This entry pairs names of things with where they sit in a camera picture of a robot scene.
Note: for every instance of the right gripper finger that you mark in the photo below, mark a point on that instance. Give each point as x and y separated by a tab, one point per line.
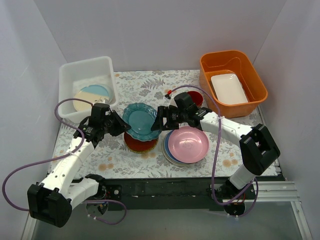
165	111
164	124

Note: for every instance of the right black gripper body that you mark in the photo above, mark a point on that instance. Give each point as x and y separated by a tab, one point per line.
166	117

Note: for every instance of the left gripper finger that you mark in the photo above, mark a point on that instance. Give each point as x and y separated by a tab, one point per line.
118	123
118	130

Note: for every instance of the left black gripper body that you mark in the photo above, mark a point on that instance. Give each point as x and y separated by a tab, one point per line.
113	122

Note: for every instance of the teal scalloped plate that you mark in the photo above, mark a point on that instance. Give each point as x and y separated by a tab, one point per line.
141	117

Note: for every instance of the cream blue leaf plate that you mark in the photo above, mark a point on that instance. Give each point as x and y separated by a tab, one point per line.
95	93

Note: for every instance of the white deep round plate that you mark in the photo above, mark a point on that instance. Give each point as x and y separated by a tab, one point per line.
111	94

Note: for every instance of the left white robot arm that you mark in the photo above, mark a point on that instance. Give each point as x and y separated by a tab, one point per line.
67	175

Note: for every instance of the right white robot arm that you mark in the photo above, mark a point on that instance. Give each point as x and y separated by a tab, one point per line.
257	146

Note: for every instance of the white translucent plastic bin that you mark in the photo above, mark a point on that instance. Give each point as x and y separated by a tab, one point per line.
76	75

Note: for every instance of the orange plastic bin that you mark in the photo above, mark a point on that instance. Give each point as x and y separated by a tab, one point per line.
237	62

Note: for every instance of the red black cup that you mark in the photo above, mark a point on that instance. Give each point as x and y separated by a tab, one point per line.
196	98

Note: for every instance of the red gold rimmed plate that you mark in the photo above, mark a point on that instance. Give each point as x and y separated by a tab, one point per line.
138	146

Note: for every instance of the pink round plate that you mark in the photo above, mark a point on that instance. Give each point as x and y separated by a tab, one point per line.
188	145

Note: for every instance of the white rectangular plate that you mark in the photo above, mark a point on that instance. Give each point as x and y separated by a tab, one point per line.
228	89

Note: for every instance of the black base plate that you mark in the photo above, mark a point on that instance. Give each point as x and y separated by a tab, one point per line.
137	194

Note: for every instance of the aluminium rail frame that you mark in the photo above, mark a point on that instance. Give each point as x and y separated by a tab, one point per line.
275	214

